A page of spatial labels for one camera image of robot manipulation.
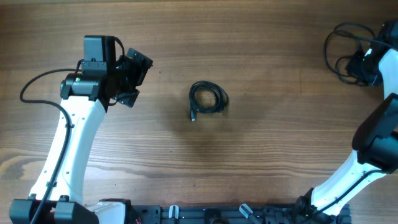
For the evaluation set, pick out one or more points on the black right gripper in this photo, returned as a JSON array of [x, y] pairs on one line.
[[351, 67]]

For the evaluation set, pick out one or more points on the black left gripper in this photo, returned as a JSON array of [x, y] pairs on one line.
[[138, 71]]

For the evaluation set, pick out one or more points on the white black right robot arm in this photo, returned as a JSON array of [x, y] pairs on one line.
[[374, 143]]

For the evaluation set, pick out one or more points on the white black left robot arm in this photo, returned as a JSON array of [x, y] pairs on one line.
[[100, 79]]

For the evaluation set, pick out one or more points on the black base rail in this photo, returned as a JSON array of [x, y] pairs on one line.
[[269, 214]]

